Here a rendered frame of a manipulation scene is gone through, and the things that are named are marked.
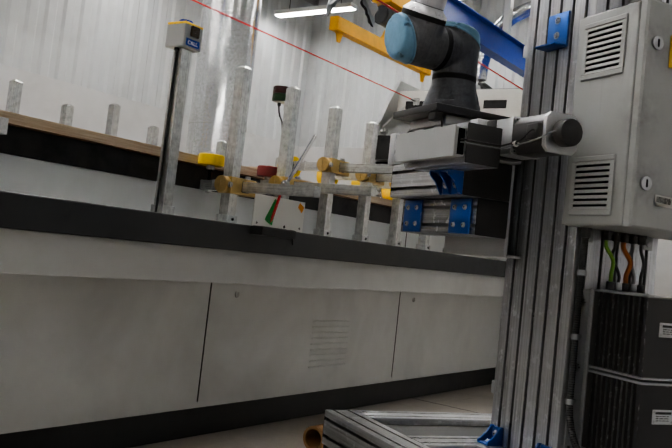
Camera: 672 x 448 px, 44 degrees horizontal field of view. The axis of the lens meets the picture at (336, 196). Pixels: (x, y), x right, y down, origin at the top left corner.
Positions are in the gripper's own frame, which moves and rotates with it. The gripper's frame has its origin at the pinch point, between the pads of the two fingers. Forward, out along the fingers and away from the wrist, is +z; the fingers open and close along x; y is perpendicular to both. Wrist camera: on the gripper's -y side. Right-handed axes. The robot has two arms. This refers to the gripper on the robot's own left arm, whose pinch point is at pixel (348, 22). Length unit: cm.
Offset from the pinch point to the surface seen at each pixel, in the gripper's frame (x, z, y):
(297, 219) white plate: 4, 58, -33
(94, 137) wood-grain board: -65, 43, -13
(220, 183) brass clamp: -28, 51, -17
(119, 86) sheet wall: 76, -122, -900
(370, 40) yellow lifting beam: 226, -131, -456
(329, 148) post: 17, 31, -44
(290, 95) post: -4.0, 18.2, -30.8
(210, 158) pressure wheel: -29, 43, -28
